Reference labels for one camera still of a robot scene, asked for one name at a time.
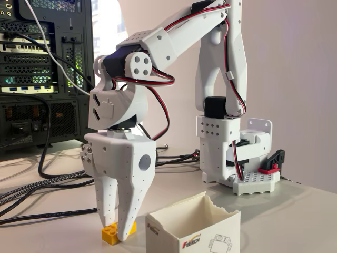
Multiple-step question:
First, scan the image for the yellow toy brick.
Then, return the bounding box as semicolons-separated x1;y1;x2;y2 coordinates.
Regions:
101;220;138;245

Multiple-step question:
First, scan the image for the white Feetech cardboard box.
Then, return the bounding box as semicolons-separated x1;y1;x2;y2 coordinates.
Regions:
145;191;242;253

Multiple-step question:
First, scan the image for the black computer tower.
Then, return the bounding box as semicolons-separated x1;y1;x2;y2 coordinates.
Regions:
0;0;99;159

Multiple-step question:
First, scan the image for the black red table clamp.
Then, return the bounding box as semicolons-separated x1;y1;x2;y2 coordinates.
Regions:
257;149;286;173

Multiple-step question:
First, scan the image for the black printed power cable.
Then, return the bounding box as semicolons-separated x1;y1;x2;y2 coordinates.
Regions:
0;206;98;225

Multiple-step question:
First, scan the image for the thin black round cable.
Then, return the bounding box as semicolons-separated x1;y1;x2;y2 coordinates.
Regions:
0;92;95;180

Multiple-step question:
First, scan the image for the red black servo wire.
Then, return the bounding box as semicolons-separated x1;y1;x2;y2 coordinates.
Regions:
231;140;248;183

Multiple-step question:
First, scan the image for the thin braided cable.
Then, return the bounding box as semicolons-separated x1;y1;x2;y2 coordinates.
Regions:
279;175;302;185

